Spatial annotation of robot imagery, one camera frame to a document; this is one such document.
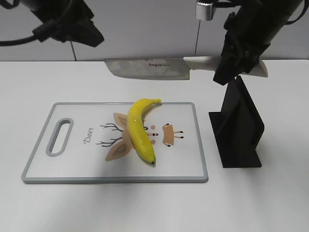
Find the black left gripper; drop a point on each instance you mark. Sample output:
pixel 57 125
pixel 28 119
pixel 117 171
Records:
pixel 65 20

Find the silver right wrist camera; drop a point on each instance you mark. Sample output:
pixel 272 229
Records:
pixel 205 9

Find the yellow plastic banana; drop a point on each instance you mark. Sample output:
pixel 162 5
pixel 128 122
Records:
pixel 137 133

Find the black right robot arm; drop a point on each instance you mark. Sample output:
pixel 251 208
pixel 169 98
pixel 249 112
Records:
pixel 274 15

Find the white-handled kitchen knife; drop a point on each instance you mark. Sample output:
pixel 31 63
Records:
pixel 160 68

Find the grey-rimmed deer cutting board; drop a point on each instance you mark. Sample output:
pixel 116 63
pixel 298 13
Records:
pixel 88 143

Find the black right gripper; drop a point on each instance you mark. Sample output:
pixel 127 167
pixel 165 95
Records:
pixel 241 51

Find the black knife stand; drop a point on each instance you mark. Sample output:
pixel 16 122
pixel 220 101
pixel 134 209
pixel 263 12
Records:
pixel 237 127

